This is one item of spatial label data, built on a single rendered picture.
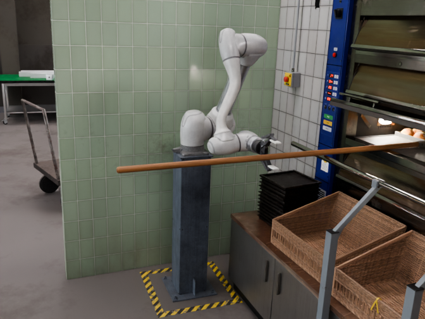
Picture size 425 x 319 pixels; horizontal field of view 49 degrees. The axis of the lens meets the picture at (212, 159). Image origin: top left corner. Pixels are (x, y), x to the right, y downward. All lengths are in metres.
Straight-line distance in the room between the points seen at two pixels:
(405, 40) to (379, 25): 0.24
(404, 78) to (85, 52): 1.92
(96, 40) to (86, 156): 0.77
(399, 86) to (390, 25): 0.33
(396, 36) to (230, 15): 1.27
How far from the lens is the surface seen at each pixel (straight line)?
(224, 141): 2.52
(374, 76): 2.78
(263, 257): 2.86
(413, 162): 2.57
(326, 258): 2.19
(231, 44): 2.68
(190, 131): 2.95
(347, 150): 2.57
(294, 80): 3.32
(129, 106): 3.26
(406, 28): 2.63
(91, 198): 3.39
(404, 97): 2.57
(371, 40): 2.77
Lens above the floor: 1.82
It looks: 16 degrees down
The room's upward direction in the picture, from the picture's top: 2 degrees clockwise
